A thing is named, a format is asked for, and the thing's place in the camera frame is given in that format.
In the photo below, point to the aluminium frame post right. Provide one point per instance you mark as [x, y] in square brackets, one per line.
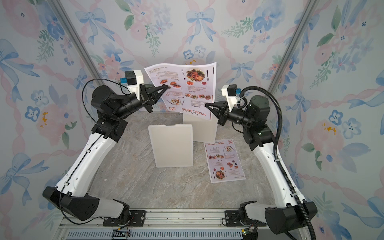
[291, 47]

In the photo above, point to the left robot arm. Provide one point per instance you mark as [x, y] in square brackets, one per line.
[70, 195]

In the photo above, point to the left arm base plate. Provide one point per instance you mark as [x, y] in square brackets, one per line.
[133, 218]

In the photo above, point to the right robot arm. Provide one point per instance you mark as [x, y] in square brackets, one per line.
[291, 210]

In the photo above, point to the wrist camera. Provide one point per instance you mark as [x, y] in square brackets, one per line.
[232, 95]
[131, 81]

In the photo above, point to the restaurant special menu sheet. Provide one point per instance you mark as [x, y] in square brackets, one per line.
[190, 87]

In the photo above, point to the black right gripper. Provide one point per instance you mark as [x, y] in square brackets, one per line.
[222, 113]

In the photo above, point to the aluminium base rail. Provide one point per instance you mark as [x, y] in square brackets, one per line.
[167, 224]

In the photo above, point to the white narrow rack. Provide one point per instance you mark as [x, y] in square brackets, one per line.
[204, 131]
[172, 145]

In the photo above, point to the aluminium frame post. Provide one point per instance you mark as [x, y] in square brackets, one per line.
[291, 47]
[64, 18]

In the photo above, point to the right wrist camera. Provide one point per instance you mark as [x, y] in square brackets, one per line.
[232, 95]

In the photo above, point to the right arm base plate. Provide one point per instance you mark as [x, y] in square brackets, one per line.
[233, 218]

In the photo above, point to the white narrow rack rear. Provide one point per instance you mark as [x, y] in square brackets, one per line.
[204, 131]

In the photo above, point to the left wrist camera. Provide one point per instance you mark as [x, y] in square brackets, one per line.
[131, 81]

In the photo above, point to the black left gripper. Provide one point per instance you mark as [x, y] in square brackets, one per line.
[152, 98]

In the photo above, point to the white narrow rack front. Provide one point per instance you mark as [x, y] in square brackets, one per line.
[172, 145]

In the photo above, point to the aluminium frame post left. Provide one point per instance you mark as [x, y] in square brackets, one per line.
[64, 18]

